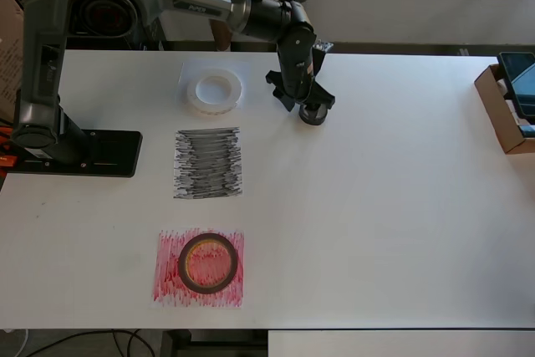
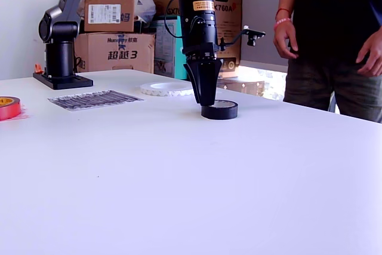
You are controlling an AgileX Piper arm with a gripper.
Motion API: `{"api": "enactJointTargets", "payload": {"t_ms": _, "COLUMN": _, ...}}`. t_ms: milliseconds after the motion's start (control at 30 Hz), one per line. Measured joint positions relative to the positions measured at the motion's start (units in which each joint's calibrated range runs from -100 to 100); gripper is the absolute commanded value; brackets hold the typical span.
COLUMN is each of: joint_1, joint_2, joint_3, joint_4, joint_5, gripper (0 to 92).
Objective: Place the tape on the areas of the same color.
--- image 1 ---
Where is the white board panel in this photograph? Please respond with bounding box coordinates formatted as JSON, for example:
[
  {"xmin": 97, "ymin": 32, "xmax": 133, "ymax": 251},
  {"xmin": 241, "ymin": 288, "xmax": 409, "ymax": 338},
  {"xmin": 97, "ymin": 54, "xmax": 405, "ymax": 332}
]
[{"xmin": 267, "ymin": 329, "xmax": 535, "ymax": 357}]

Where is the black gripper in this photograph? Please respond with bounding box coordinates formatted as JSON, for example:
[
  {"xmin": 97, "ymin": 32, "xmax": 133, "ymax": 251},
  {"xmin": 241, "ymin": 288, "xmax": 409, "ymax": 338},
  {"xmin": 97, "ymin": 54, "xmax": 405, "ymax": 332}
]
[{"xmin": 264, "ymin": 69, "xmax": 337, "ymax": 115}]

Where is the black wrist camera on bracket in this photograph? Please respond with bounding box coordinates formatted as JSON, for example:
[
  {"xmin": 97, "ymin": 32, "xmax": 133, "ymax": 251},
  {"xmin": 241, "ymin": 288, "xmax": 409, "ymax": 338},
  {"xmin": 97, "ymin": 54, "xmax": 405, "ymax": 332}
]
[{"xmin": 311, "ymin": 38, "xmax": 334, "ymax": 79}]

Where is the black carton white print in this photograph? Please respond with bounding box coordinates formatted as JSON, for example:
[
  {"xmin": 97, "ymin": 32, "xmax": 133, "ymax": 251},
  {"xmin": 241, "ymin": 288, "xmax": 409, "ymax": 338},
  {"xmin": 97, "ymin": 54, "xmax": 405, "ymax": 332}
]
[{"xmin": 140, "ymin": 9, "xmax": 169, "ymax": 52}]

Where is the black floor cable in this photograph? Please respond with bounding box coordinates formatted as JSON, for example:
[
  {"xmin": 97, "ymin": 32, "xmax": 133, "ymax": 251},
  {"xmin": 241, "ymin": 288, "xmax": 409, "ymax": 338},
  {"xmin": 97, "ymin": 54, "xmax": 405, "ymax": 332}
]
[{"xmin": 24, "ymin": 329, "xmax": 165, "ymax": 357}]

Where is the red tape roll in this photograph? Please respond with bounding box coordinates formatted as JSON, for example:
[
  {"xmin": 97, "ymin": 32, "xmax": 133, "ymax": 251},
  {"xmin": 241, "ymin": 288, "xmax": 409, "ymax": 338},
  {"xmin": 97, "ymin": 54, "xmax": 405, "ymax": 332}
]
[{"xmin": 177, "ymin": 232, "xmax": 239, "ymax": 294}]

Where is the white floor cable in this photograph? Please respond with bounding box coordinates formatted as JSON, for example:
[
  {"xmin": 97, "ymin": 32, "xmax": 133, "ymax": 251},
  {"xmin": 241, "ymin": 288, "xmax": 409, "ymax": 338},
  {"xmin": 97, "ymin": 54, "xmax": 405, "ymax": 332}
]
[{"xmin": 0, "ymin": 327, "xmax": 30, "ymax": 354}]

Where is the black table leg frame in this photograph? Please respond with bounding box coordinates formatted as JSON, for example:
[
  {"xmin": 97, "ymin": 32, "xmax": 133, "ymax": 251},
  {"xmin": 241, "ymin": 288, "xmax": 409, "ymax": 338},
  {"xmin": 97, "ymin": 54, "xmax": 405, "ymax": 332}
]
[{"xmin": 160, "ymin": 329, "xmax": 268, "ymax": 357}]

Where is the red scribbled paper sheet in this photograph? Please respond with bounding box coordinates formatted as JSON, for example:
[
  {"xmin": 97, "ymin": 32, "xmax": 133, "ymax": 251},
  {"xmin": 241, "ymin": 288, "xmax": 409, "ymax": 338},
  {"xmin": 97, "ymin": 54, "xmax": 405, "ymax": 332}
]
[{"xmin": 150, "ymin": 227, "xmax": 246, "ymax": 309}]

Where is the black tape roll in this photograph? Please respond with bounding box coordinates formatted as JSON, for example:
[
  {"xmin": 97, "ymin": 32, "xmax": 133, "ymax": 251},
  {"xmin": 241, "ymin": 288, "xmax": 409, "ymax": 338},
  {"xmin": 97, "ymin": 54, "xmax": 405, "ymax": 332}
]
[{"xmin": 298, "ymin": 104, "xmax": 328, "ymax": 127}]

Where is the orange clamp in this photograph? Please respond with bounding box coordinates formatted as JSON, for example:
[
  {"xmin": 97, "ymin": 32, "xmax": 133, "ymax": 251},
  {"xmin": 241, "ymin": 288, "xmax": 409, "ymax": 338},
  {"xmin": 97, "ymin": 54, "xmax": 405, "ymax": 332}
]
[{"xmin": 0, "ymin": 125, "xmax": 18, "ymax": 169}]

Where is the small open cardboard box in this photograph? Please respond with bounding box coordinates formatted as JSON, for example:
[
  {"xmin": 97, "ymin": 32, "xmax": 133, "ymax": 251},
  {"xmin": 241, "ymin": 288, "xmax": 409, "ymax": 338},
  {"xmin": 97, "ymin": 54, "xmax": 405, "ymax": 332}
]
[{"xmin": 474, "ymin": 64, "xmax": 535, "ymax": 156}]

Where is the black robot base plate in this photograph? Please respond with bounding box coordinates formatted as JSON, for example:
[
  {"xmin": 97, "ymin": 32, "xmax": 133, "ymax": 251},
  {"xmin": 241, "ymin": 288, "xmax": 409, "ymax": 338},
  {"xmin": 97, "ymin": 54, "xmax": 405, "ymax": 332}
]
[{"xmin": 8, "ymin": 130, "xmax": 144, "ymax": 179}]

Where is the black scribbled paper sheet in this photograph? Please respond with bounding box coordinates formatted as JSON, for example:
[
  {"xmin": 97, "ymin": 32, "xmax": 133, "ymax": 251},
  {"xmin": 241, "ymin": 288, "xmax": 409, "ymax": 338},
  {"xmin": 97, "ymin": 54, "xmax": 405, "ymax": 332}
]
[{"xmin": 172, "ymin": 125, "xmax": 244, "ymax": 201}]

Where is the blank white paper sheet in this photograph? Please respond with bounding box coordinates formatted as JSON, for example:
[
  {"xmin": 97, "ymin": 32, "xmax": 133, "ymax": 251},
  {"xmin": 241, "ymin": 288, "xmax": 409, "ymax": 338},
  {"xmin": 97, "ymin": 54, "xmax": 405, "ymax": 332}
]
[{"xmin": 177, "ymin": 59, "xmax": 252, "ymax": 108}]

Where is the white tape roll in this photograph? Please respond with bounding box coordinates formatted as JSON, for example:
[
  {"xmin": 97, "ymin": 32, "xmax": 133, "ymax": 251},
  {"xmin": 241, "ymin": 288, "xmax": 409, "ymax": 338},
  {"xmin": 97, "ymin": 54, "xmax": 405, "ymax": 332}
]
[{"xmin": 183, "ymin": 68, "xmax": 244, "ymax": 118}]

